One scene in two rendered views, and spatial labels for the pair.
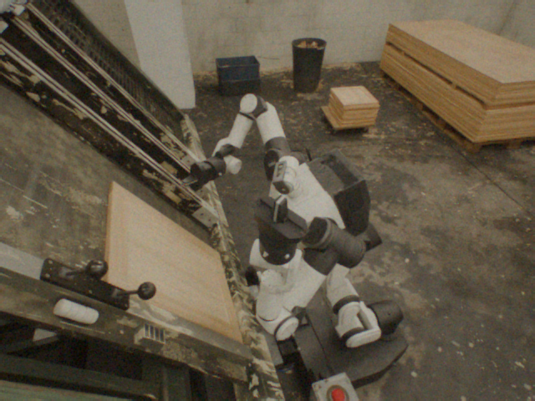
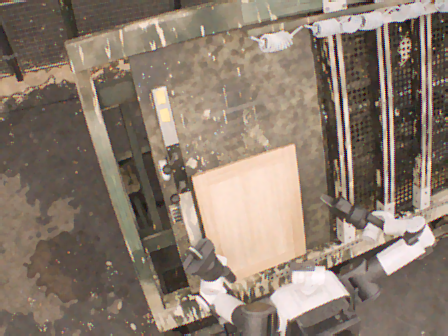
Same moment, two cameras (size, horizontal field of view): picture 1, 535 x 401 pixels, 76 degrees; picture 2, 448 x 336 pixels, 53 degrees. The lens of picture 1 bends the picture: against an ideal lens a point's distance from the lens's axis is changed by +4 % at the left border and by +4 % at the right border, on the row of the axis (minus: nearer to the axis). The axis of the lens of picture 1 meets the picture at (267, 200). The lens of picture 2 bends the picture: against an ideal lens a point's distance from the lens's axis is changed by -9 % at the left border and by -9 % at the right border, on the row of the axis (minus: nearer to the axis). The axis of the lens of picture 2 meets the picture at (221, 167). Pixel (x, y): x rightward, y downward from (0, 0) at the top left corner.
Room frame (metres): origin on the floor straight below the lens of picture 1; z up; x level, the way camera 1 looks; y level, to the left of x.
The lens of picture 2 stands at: (0.47, -0.57, 3.00)
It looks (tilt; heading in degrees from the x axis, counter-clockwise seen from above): 59 degrees down; 83
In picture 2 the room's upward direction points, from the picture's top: 3 degrees clockwise
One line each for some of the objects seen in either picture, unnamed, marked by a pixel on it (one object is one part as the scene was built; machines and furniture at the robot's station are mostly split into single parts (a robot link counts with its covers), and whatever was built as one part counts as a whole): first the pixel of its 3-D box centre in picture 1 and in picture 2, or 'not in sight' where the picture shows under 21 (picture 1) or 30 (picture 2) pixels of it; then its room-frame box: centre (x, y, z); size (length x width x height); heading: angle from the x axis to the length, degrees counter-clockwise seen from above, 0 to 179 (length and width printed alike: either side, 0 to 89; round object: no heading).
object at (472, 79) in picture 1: (459, 75); not in sight; (4.50, -2.54, 0.39); 2.46 x 1.05 x 0.78; 9
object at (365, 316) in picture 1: (355, 324); not in sight; (1.00, -0.50, 0.28); 0.21 x 0.20 x 0.13; 108
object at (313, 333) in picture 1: (348, 333); not in sight; (0.99, -0.47, 0.19); 0.64 x 0.52 x 0.33; 108
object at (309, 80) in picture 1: (307, 65); not in sight; (5.19, -0.60, 0.33); 0.52 x 0.51 x 0.65; 9
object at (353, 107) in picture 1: (347, 109); not in sight; (3.94, -1.00, 0.20); 0.61 x 0.53 x 0.40; 9
